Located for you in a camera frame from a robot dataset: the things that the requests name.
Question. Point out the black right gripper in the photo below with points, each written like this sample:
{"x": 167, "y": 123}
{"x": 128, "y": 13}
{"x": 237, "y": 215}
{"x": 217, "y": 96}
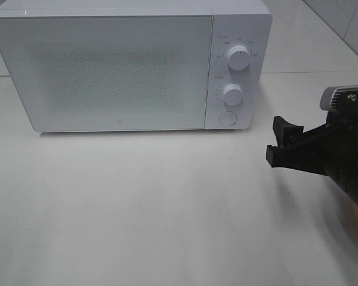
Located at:
{"x": 300, "y": 150}

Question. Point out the round white door-open button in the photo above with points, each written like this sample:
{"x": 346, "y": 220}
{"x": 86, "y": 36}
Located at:
{"x": 227, "y": 118}

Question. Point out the pink round plate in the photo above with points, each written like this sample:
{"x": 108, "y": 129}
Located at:
{"x": 349, "y": 217}

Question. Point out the white microwave door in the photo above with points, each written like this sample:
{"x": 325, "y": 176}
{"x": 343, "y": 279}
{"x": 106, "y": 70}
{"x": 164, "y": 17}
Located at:
{"x": 109, "y": 73}

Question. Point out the upper white power knob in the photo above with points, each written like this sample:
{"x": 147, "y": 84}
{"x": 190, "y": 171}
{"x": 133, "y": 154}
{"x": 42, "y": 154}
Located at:
{"x": 238, "y": 56}

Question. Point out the white microwave oven body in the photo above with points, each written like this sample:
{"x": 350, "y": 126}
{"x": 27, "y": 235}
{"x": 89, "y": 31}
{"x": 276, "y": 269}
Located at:
{"x": 247, "y": 22}

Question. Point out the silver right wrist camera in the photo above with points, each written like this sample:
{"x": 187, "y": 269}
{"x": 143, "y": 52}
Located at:
{"x": 340, "y": 99}

